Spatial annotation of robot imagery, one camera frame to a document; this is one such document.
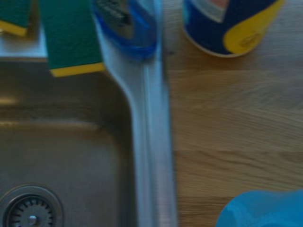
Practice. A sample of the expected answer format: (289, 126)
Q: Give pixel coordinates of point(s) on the stainless steel sink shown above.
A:
(75, 146)

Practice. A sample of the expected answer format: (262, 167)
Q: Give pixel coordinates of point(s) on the metal sink drain strainer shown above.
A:
(30, 208)

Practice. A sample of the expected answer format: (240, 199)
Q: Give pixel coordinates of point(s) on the blue dish soap bottle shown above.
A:
(132, 26)

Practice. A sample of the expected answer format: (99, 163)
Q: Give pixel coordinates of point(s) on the blue and yellow canister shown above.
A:
(213, 30)

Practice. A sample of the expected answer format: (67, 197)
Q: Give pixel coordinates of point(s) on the green and yellow sponge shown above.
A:
(71, 35)
(13, 14)

